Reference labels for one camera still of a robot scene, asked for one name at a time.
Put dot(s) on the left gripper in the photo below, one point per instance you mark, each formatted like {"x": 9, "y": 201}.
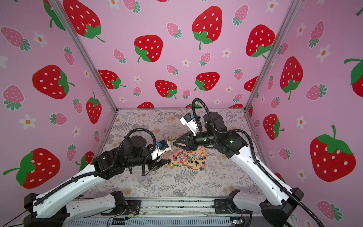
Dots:
{"x": 154, "y": 164}

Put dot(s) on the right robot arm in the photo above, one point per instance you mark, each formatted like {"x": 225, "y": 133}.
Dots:
{"x": 278, "y": 201}

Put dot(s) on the clear candy jar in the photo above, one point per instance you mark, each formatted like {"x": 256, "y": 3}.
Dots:
{"x": 170, "y": 154}

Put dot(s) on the poured candies on tray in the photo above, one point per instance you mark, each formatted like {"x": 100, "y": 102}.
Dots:
{"x": 188, "y": 159}

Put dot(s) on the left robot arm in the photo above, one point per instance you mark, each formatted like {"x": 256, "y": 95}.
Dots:
{"x": 62, "y": 205}

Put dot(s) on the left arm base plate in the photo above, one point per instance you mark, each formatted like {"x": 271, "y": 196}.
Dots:
{"x": 121, "y": 206}

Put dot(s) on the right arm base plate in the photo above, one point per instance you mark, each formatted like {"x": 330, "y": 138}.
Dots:
{"x": 226, "y": 205}

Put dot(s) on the white vented strip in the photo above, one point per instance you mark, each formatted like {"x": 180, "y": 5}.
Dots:
{"x": 154, "y": 222}

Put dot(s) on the aluminium front rail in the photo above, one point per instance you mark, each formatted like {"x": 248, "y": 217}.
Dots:
{"x": 167, "y": 207}

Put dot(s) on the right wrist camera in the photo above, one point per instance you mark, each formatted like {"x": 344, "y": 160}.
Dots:
{"x": 191, "y": 123}

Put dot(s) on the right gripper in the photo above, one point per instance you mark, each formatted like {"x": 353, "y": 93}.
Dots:
{"x": 190, "y": 140}

